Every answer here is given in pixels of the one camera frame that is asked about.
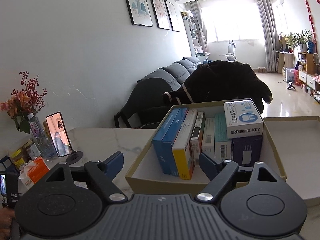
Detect orange tissue box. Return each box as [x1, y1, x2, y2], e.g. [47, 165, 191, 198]
[18, 156, 50, 191]

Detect framed pink floral print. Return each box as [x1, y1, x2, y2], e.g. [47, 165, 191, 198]
[148, 0, 171, 30]

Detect yellow lid jar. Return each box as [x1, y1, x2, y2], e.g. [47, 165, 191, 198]
[10, 149, 26, 171]

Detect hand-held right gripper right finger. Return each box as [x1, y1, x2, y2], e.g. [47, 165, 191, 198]
[195, 152, 287, 203]

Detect smartphone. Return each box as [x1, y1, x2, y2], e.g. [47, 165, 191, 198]
[45, 111, 74, 158]

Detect round black phone stand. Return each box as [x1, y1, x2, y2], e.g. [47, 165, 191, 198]
[65, 151, 84, 166]

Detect beige cardboard box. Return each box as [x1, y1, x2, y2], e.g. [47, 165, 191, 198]
[125, 98, 287, 199]

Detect person's left hand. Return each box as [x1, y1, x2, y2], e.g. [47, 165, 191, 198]
[0, 208, 15, 231]

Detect dark chair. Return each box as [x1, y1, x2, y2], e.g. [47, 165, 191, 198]
[114, 77, 175, 129]

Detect pale green medicine box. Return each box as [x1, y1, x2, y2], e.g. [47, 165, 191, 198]
[214, 112, 233, 159]

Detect white box with yellow end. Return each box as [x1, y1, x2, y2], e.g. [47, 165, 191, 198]
[172, 109, 198, 180]

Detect grey curtain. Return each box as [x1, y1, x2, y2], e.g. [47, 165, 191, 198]
[189, 1, 208, 53]
[253, 0, 277, 72]

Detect white office chair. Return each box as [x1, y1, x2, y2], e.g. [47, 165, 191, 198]
[220, 40, 238, 62]

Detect white box with blue circle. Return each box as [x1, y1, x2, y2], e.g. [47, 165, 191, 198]
[223, 99, 264, 139]

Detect glass vase with branches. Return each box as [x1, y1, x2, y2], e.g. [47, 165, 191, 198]
[27, 112, 57, 159]

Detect framed blue mountain print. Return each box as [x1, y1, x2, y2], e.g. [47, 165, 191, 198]
[121, 0, 154, 27]

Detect white box with black barcode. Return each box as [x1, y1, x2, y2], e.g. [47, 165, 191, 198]
[190, 112, 206, 168]

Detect white marble desktop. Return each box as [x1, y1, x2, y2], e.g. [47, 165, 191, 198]
[0, 126, 164, 200]

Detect potted green plant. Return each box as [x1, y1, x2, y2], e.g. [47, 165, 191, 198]
[287, 29, 313, 53]

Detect white low cabinet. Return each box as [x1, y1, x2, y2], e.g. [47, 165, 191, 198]
[299, 70, 320, 103]

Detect beige cardboard box lid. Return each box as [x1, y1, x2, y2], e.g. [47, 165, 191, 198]
[261, 116, 320, 207]

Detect blue medicine box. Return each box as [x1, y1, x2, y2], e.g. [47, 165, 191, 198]
[161, 108, 189, 176]
[152, 108, 184, 175]

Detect purple medicine box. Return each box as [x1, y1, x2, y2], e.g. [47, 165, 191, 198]
[231, 135, 263, 167]

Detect plain white medicine box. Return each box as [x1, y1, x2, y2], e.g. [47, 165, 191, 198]
[201, 117, 216, 159]

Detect red hanging string ornament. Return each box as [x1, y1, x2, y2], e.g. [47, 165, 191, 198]
[300, 0, 317, 41]

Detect wooden shelf unit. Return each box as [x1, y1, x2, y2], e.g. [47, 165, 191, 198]
[297, 52, 320, 81]

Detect black fuzzy jacket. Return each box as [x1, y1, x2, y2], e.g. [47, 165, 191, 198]
[162, 60, 273, 113]

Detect framed pale art print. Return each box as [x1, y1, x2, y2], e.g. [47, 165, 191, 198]
[164, 0, 181, 33]

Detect small wooden desk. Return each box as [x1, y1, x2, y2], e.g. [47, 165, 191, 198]
[275, 50, 296, 74]

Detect bright window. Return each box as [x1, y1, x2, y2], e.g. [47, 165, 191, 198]
[201, 5, 262, 43]

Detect tall white shelf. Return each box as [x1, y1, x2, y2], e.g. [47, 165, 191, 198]
[184, 17, 200, 56]

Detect red berry flower bouquet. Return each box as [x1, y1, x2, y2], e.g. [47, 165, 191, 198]
[0, 71, 48, 134]

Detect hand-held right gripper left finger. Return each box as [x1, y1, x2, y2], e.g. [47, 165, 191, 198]
[45, 151, 128, 203]

